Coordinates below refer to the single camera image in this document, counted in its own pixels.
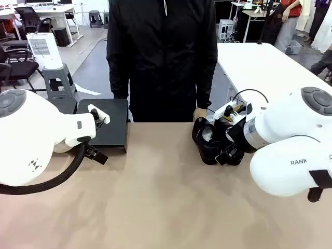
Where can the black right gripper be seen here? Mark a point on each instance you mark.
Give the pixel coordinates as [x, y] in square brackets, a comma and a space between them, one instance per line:
[237, 135]

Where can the person in purple top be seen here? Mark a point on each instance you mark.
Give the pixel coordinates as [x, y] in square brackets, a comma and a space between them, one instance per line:
[323, 3]

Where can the black shoe stand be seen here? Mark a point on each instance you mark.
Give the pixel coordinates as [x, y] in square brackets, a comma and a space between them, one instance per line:
[67, 106]
[116, 122]

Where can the grey plastic stool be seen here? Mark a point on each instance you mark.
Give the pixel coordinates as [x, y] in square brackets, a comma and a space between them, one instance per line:
[106, 19]
[58, 75]
[95, 16]

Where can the white air purifier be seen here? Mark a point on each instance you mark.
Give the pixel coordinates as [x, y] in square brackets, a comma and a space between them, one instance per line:
[45, 52]

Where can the white paper shoe stuffing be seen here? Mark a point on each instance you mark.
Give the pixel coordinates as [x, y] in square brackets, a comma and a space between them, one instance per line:
[208, 132]

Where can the black mesh office chair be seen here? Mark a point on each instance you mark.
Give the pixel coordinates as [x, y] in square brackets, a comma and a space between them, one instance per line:
[29, 16]

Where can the person's right forearm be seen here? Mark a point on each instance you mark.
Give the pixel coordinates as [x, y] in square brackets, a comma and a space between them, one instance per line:
[118, 83]

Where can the black hanging garment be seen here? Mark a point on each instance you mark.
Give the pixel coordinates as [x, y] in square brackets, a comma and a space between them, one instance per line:
[272, 26]

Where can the wood top desk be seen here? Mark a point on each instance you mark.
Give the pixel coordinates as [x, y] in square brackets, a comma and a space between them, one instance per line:
[256, 13]

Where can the person in black jacket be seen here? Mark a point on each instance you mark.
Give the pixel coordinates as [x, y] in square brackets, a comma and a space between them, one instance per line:
[160, 57]

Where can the black computer tower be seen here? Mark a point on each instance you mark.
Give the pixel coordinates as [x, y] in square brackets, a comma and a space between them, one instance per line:
[61, 36]

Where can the white computer case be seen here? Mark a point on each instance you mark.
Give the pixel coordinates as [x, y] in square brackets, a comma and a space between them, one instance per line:
[227, 29]

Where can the person in red shirt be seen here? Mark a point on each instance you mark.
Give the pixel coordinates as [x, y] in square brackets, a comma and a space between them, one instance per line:
[294, 7]

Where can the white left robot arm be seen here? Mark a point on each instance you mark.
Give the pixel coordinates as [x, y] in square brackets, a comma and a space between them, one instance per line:
[26, 135]

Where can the white paper sheet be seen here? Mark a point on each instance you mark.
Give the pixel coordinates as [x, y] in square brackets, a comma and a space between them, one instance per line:
[86, 90]

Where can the black leather buckle shoe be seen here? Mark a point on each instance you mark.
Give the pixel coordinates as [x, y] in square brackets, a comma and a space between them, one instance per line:
[207, 151]
[220, 127]

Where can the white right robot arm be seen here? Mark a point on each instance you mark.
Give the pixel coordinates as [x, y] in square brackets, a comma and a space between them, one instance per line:
[285, 119]

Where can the person in grey trousers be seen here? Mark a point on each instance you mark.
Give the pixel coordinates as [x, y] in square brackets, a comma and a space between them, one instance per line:
[321, 63]

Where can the white office desk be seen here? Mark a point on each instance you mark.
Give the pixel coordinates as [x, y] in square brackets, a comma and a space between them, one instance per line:
[52, 10]

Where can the black pole stand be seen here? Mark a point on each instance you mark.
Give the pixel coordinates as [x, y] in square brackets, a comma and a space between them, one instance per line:
[265, 23]

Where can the grey plastic bin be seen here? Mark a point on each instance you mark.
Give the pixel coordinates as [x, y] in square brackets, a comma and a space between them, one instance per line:
[293, 48]

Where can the large white table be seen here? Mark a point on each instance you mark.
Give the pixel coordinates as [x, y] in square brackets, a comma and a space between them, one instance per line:
[259, 67]

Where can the person's left hand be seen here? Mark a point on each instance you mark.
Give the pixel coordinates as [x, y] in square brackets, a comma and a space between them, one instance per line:
[200, 114]

